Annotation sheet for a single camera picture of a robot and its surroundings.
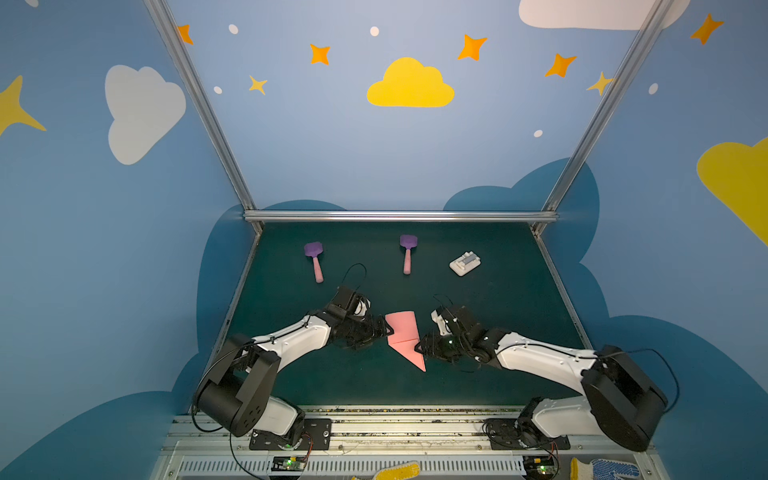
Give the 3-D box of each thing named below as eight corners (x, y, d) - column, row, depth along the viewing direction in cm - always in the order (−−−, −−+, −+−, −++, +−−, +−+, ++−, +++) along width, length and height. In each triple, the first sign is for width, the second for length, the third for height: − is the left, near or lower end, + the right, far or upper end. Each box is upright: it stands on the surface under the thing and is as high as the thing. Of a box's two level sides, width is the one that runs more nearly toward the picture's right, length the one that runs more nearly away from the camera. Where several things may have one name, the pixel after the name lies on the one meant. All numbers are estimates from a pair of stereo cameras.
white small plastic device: (460, 278, 109) (462, 273, 107) (448, 266, 112) (449, 262, 110) (481, 264, 113) (483, 259, 111) (469, 253, 117) (470, 249, 115)
